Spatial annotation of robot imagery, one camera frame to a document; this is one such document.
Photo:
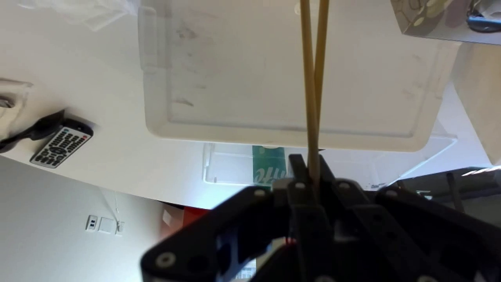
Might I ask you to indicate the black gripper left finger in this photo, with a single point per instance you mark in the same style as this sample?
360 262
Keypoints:
224 240

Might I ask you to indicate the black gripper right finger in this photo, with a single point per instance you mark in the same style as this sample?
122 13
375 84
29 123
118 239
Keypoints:
396 235

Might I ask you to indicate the clear plastic box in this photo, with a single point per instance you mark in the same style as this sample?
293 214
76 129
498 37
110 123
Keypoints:
231 71

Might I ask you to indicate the thin wooden stick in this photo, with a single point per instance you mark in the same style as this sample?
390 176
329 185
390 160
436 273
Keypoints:
320 52
310 98

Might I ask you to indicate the wooden shape sorter box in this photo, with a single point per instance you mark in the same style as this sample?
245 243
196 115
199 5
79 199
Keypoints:
462 21

